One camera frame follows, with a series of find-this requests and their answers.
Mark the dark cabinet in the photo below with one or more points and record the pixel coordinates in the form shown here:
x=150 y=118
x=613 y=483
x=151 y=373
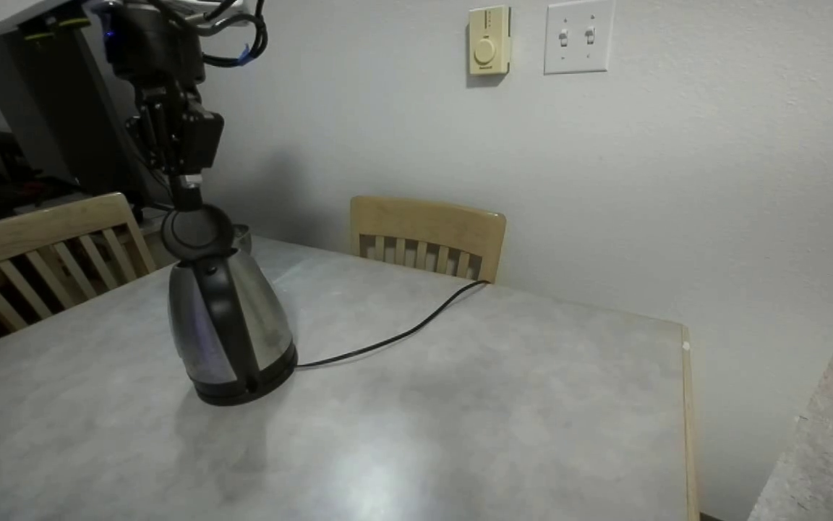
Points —
x=60 y=115

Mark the light wooden slat-back chair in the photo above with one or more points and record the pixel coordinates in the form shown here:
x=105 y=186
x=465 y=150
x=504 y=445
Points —
x=428 y=220
x=43 y=227

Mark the black kettle lid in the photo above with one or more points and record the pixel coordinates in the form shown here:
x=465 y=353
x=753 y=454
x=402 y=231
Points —
x=199 y=231

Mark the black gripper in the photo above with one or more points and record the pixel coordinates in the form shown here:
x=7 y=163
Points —
x=157 y=43

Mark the stainless steel electric kettle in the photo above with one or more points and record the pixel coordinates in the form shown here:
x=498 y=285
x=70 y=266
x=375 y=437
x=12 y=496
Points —
x=232 y=327

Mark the white double light switch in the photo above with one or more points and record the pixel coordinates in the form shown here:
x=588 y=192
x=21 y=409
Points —
x=581 y=34

